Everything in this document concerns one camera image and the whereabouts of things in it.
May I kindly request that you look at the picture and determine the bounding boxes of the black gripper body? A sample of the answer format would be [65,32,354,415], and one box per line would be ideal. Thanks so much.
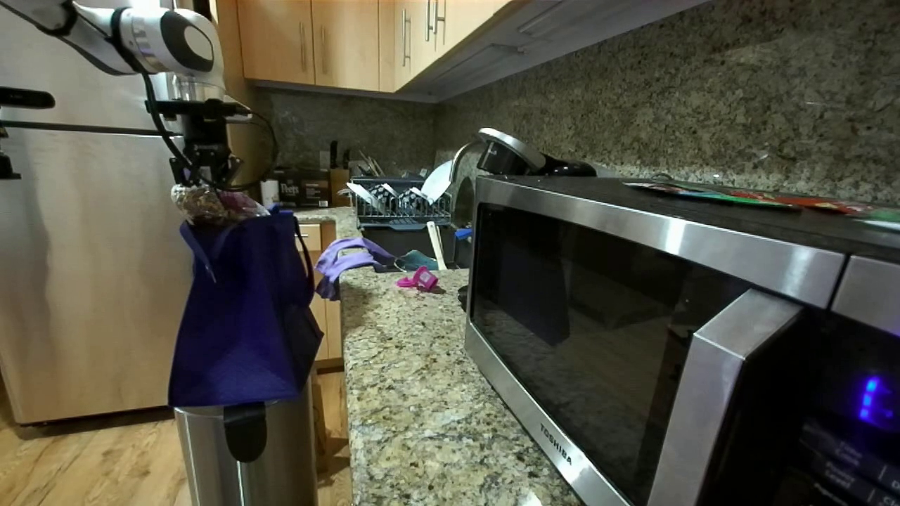
[181,111,235,169]

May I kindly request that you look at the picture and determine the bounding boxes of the blue fabric tote bag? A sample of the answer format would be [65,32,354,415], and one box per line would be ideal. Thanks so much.
[165,207,327,410]

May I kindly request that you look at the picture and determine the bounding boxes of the wooden knife block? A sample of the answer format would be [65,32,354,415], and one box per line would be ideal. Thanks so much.
[324,138,354,211]

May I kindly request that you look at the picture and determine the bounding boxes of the purple rubber glove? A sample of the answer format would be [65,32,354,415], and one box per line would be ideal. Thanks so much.
[316,233,397,305]

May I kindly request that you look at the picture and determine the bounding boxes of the stainless steel refrigerator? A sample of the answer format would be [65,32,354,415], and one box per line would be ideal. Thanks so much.
[0,0,235,431]

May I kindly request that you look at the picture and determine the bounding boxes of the light wood upper cabinets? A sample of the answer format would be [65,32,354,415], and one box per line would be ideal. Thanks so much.
[234,0,715,108]

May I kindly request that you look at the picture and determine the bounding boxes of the light wood lower cabinet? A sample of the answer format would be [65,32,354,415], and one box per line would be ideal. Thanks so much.
[294,218,347,372]

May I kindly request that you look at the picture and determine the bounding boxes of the black drain tray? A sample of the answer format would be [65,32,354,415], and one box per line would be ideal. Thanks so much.
[359,223,473,274]

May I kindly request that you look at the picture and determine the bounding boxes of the teal plate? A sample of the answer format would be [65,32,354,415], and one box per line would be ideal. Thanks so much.
[397,247,441,274]

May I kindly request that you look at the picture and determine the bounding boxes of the white plate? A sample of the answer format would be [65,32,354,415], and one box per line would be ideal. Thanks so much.
[418,157,459,208]

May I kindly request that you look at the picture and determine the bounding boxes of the small pink plastic item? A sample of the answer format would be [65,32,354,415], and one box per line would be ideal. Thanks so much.
[393,266,445,295]

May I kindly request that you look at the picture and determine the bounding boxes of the stainless steel trash can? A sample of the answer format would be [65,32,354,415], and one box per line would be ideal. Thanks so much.
[172,374,320,506]

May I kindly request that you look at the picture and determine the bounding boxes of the stainless steel microwave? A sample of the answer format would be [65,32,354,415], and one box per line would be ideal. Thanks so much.
[460,171,900,506]

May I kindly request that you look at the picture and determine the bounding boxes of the colourful papers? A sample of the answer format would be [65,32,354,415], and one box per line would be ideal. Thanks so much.
[621,177,900,228]

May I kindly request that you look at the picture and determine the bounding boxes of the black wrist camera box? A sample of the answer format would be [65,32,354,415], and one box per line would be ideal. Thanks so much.
[143,97,252,121]

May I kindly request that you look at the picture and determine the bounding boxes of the wire dish rack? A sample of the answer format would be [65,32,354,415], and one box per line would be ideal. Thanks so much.
[349,177,445,233]

